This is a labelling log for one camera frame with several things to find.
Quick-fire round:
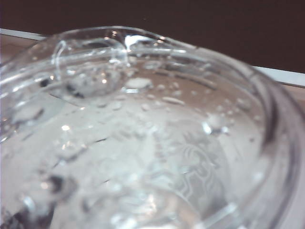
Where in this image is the wide brown desk partition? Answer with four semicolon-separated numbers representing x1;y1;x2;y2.
0;0;305;73

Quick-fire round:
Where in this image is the clear cup with white label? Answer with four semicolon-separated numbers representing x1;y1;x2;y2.
0;25;305;229

